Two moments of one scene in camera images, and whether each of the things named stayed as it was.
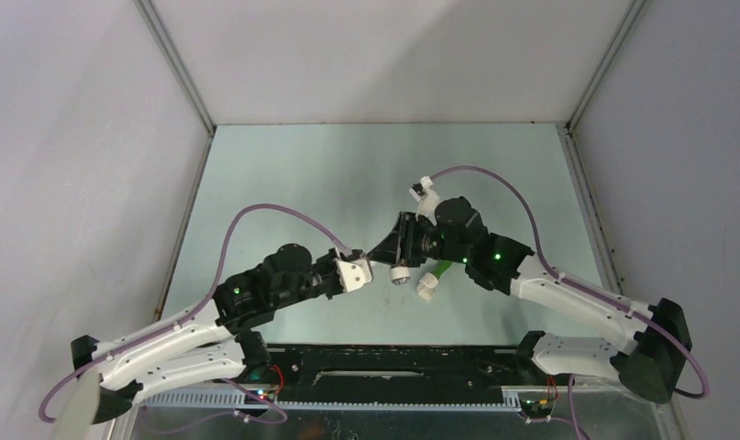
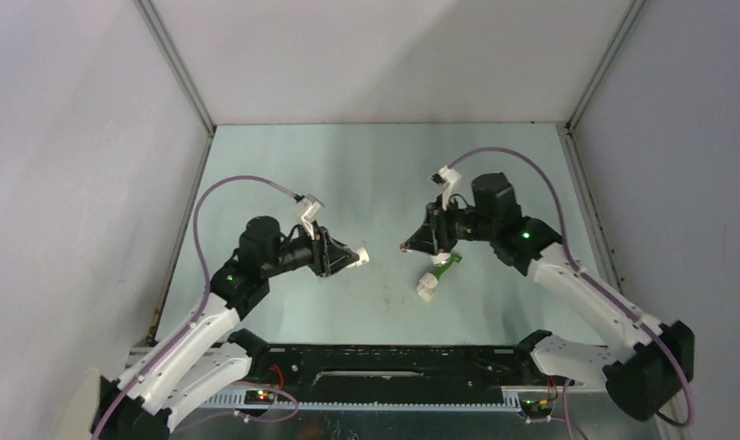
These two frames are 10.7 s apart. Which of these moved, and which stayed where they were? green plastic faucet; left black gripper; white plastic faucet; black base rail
Moved: white plastic faucet; left black gripper
Stayed: green plastic faucet; black base rail
